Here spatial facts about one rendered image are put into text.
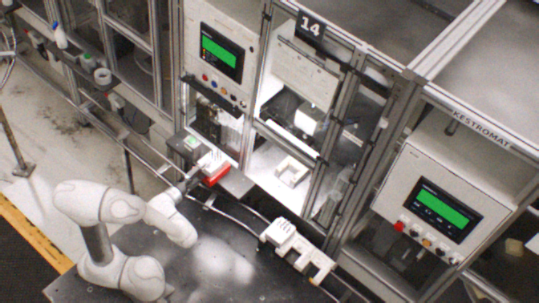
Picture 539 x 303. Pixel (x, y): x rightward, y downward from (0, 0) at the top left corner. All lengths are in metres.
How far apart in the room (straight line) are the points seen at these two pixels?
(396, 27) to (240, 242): 1.42
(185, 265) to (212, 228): 0.26
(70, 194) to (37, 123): 2.34
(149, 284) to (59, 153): 1.86
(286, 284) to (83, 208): 1.19
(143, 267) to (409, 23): 1.52
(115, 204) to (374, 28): 1.11
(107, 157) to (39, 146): 0.51
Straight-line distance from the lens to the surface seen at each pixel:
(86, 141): 4.07
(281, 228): 2.55
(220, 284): 2.66
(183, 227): 2.40
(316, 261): 2.55
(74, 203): 1.95
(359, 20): 1.93
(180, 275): 2.68
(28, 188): 3.90
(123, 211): 1.88
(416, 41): 1.93
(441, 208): 1.97
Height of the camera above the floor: 3.12
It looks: 51 degrees down
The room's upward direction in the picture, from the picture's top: 11 degrees clockwise
